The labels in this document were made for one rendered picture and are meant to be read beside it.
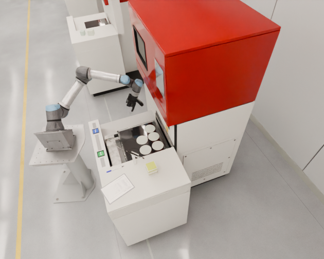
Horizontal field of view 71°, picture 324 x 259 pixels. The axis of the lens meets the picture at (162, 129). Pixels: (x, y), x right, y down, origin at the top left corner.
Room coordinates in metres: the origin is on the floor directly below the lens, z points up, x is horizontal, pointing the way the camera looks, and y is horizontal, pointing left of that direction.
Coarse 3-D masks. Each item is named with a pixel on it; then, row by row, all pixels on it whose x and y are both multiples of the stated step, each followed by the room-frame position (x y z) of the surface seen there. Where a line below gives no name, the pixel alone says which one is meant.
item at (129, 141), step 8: (136, 128) 1.38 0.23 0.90; (144, 128) 1.37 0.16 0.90; (120, 136) 1.30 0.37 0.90; (128, 136) 1.30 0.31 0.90; (136, 136) 1.29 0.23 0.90; (160, 136) 1.27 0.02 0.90; (128, 144) 1.20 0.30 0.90; (136, 144) 1.20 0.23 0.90; (144, 144) 1.19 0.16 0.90; (136, 152) 1.12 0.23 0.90; (152, 152) 1.11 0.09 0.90; (128, 160) 1.04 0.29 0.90
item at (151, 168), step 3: (150, 162) 0.92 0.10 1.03; (153, 162) 0.92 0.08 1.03; (147, 165) 0.90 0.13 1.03; (150, 165) 0.89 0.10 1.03; (153, 165) 0.89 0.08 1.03; (147, 168) 0.88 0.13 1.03; (150, 168) 0.87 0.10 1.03; (153, 168) 0.87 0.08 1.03; (156, 168) 0.87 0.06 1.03; (147, 171) 0.88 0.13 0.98; (150, 171) 0.85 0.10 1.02; (153, 171) 0.86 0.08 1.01; (156, 171) 0.87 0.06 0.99; (150, 174) 0.85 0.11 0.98
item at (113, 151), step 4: (108, 140) 1.28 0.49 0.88; (112, 140) 1.28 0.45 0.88; (108, 148) 1.19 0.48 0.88; (112, 148) 1.19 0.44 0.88; (116, 148) 1.19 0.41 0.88; (112, 152) 1.15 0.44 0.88; (116, 152) 1.14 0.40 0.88; (112, 156) 1.10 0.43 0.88; (116, 156) 1.10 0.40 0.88; (112, 160) 1.06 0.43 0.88; (116, 160) 1.06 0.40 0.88; (120, 160) 1.06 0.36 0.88; (112, 164) 1.02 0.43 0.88
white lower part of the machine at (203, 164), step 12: (216, 144) 1.25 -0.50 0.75; (228, 144) 1.27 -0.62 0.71; (180, 156) 1.12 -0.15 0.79; (192, 156) 1.16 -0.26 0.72; (204, 156) 1.20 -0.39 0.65; (216, 156) 1.24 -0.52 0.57; (228, 156) 1.28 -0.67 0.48; (192, 168) 1.16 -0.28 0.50; (204, 168) 1.20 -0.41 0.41; (216, 168) 1.25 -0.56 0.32; (228, 168) 1.30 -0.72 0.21; (192, 180) 1.18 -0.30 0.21; (204, 180) 1.21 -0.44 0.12
